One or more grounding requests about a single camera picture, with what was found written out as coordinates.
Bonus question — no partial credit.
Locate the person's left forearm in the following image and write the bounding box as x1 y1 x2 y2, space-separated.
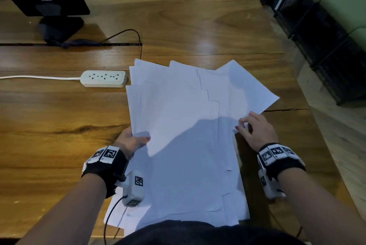
16 172 115 245

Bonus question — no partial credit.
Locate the white power strip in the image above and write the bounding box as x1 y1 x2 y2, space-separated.
80 70 128 88

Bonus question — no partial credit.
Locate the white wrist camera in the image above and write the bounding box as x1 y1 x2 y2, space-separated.
257 162 286 200
116 171 145 207

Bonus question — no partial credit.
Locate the person's left hand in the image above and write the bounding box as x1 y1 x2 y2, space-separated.
113 126 151 160

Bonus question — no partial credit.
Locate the person's right hand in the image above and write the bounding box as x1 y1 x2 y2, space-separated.
235 111 279 153

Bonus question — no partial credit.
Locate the white power strip cable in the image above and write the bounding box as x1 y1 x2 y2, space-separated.
0 75 81 80

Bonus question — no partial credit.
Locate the person's right forearm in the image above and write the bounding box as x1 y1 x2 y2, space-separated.
276 168 366 245

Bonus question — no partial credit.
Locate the black marker wrist band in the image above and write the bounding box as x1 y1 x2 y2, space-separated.
257 143 306 181
81 145 129 199

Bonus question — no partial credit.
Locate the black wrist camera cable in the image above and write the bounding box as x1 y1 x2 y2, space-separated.
267 208 303 239
104 195 128 245

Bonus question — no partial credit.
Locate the person's dark clothing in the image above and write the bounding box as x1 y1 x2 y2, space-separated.
114 220 307 245

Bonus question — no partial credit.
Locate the pile of white papers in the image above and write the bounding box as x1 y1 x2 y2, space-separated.
104 59 280 237

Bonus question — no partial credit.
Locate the black monitor cable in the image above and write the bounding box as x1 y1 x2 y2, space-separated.
52 29 142 49

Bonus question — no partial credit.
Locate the single white paper sheet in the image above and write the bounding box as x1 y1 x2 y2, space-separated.
126 81 220 157
217 115 250 221

